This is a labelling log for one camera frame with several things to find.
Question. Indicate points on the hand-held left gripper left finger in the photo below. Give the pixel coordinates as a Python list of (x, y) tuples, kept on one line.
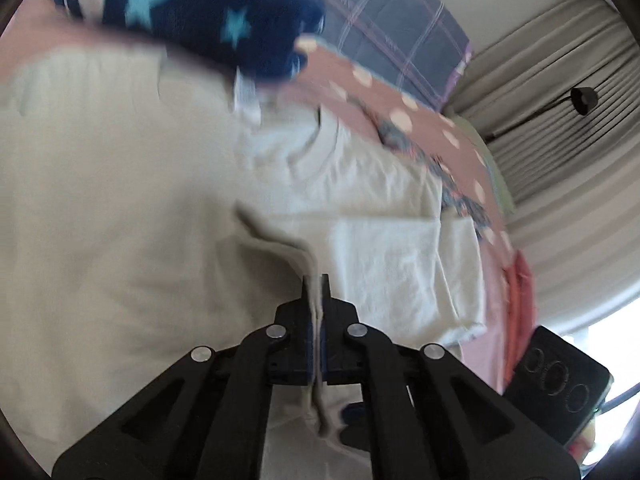
[(301, 345)]

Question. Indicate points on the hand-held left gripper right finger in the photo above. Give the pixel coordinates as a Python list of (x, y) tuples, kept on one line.
[(332, 345)]

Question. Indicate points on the white t-shirt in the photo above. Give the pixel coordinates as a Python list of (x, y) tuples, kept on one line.
[(150, 210)]

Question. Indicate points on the salmon pink folded cloth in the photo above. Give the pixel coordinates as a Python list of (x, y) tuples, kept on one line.
[(520, 310)]

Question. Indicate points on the floral patterned cloth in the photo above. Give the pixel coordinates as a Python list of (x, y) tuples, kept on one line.
[(456, 201)]

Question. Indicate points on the beige curtain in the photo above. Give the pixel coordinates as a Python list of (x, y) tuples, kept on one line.
[(550, 170)]

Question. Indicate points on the light green cloth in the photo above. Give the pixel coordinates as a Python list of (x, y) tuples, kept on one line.
[(496, 170)]

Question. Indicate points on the pink polka-dot bedsheet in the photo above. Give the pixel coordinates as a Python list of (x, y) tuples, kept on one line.
[(380, 94)]

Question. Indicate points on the grey plaid pillow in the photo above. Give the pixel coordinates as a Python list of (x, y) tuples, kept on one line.
[(390, 20)]

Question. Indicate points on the navy star-print garment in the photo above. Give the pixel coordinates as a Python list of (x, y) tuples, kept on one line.
[(200, 10)]

